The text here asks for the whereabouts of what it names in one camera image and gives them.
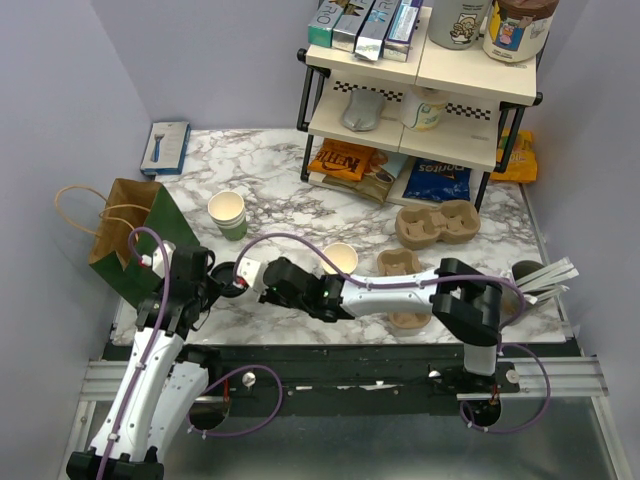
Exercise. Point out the blue doritos chips bag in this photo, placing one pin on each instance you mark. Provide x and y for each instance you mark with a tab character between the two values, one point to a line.
438	182

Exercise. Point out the grey cartoon mug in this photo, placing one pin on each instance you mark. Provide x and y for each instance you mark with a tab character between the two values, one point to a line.
455	24

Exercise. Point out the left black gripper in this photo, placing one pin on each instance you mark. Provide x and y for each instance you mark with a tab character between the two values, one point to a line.
214	286

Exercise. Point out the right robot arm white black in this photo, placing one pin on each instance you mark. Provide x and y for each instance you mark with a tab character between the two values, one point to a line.
465	301

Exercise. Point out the white blue toothpaste box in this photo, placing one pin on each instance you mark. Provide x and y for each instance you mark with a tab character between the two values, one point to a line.
397	43

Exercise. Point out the single black plastic lid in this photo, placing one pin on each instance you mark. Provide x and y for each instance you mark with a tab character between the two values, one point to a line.
223	275

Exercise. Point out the silver blue toothpaste box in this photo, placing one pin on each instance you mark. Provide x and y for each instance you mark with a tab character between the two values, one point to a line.
369	43

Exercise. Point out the single green paper cup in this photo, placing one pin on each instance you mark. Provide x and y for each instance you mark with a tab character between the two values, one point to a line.
343	256

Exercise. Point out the grey cup with straws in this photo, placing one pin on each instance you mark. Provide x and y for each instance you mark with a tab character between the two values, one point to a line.
540	284

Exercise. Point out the blue razor package box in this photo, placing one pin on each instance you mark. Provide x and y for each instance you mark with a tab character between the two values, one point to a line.
166	148

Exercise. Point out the yellow snack bag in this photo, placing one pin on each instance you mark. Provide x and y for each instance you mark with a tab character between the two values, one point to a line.
522	167

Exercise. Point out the orange kettle chips bag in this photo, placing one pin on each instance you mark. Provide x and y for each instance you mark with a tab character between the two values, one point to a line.
342	160

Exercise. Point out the brown paper bag green side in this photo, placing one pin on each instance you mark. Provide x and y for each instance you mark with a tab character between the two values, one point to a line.
131	204

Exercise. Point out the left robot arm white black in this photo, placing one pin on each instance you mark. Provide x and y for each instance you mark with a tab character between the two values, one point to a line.
157	388

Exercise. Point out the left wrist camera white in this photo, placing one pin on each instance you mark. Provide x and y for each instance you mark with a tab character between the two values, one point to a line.
159	262

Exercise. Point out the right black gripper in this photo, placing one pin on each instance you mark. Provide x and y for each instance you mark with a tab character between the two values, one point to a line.
266	295

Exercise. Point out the cream black tiered shelf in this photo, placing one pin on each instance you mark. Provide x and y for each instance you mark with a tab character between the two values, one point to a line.
457	107

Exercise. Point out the white paper roll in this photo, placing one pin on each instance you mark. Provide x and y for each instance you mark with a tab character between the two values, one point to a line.
422	107

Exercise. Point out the green paper cup stack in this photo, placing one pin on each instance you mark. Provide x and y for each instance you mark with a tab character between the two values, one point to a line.
227	211

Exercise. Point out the white cartoon canister brown lid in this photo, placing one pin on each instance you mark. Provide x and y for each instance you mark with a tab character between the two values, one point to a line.
517	29

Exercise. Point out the teal toothpaste box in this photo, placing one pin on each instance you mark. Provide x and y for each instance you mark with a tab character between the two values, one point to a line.
320	29

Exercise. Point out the rear brown pulp cup carrier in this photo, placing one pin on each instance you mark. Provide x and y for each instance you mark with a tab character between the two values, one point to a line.
451	222

